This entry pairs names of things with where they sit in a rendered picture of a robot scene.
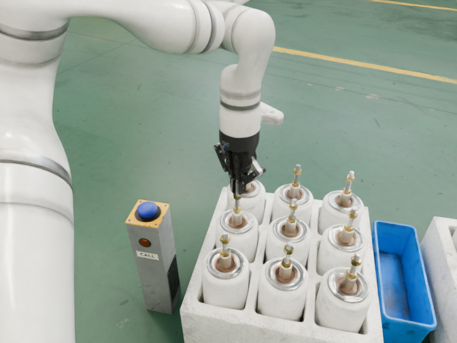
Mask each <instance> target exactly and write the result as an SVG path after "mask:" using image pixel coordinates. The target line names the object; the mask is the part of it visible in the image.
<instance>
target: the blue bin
mask: <svg viewBox="0 0 457 343"><path fill-rule="evenodd" d="M371 239H372V246H373V257H374V263H375V275H376V281H377V294H378V298H379V309H380V316H381V322H382V333H383V339H384V343H421V342H422V341H423V339H424V338H425V337H426V336H427V335H428V333H429V332H430V331H433V330H434V329H435V327H436V326H437V320H436V317H435V311H434V308H433V302H432V298H431V295H430V289H429V285H428V280H427V277H426V271H425V267H424V262H423V258H422V253H421V249H420V243H419V240H418V235H417V231H416V229H415V228H414V227H412V226H411V225H404V224H398V223H391V222H386V221H381V220H376V221H375V222H374V223H373V232H372V234H371Z"/></svg>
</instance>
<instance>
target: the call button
mask: <svg viewBox="0 0 457 343"><path fill-rule="evenodd" d="M156 212H157V205H156V204H155V203H154V202H152V201H145V202H143V203H141V204H139V205H138V207H137V213H138V215H140V216H141V217H143V218H150V217H153V216H154V215H155V214H156Z"/></svg>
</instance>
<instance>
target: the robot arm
mask: <svg viewBox="0 0 457 343"><path fill-rule="evenodd" d="M75 17H96V18H104V19H106V20H110V21H112V22H115V23H116V24H117V25H119V26H121V27H122V28H124V29H125V30H127V31H128V32H129V33H130V34H132V35H133V36H134V37H136V38H137V39H138V40H139V41H141V42H142V43H144V44H145V45H147V46H148V47H150V48H153V49H155V50H157V51H160V52H165V53H171V54H207V53H210V52H213V51H214V50H215V49H217V48H219V49H223V50H227V51H229V52H232V53H234V54H237V55H238V56H239V62H238V64H233V65H229V66H227V67H225V68H224V69H223V70H222V73H221V75H220V109H219V141H220V143H218V144H216V145H214V149H215V151H216V154H217V155H218V158H219V161H220V163H221V166H222V168H223V170H224V171H225V172H228V176H229V178H230V179H231V180H230V187H231V192H232V193H235V195H236V196H238V197H239V196H241V195H242V194H244V193H245V192H246V185H247V184H248V183H250V182H252V181H254V180H255V179H257V178H258V177H259V176H261V175H262V174H263V173H265V172H266V169H265V167H263V166H262V167H260V166H259V165H258V163H257V162H256V160H257V155H256V148H257V145H258V143H259V138H260V124H261V123H264V124H268V125H281V124H282V123H283V120H284V115H283V113H282V112H280V111H279V110H276V109H275V108H272V107H271V106H269V105H267V104H265V103H263V102H261V101H260V95H261V82H262V79H263V76H264V73H265V70H266V67H267V63H268V61H269V58H270V56H271V52H272V50H273V47H274V43H275V26H274V23H273V20H272V19H271V17H270V15H268V13H266V12H264V11H261V10H257V9H254V8H250V7H246V6H244V5H239V4H236V3H230V2H224V1H203V0H0V343H75V316H74V223H73V189H72V181H71V172H70V168H69V163H68V160H67V156H66V154H65V151H64V148H63V145H62V144H61V141H60V140H59V137H58V135H57V133H56V130H55V128H54V123H53V119H52V103H53V95H54V84H55V80H56V73H57V69H58V65H59V63H60V60H61V57H62V53H63V47H64V45H65V40H66V36H67V31H68V28H69V22H70V18H75ZM225 159H226V163H225ZM248 173H250V174H249V175H248Z"/></svg>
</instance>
